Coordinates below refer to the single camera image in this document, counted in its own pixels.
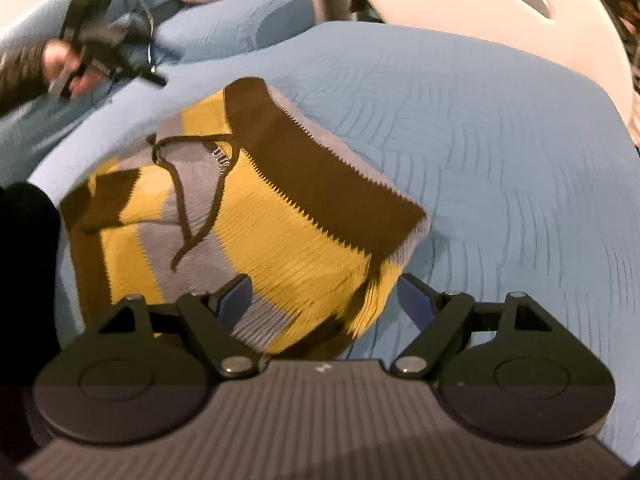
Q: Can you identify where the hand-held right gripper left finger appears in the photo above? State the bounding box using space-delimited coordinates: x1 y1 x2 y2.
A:
98 273 262 379

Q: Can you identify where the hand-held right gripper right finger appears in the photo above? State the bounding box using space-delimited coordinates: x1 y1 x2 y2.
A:
390 273 554 381

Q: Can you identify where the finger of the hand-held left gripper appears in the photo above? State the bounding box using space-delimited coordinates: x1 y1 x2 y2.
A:
119 55 168 87

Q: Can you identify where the yellow brown grey striped sweater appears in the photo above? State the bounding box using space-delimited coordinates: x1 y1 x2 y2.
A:
60 76 432 357

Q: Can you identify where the person's left forearm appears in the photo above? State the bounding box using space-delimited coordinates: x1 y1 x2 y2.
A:
0 42 51 117

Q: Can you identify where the person's left hand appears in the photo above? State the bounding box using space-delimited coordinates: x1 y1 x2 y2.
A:
42 39 103 99

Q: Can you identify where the blue denim cloth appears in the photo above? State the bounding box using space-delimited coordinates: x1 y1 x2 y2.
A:
0 0 187 187

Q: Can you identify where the blue quilted pillow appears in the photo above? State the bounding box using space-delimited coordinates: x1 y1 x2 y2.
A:
152 0 317 67

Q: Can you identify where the light blue quilted bedspread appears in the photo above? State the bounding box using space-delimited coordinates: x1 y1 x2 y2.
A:
27 20 640 461

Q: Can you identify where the white plastic bed board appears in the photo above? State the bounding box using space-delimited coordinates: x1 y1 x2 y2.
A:
344 0 636 128

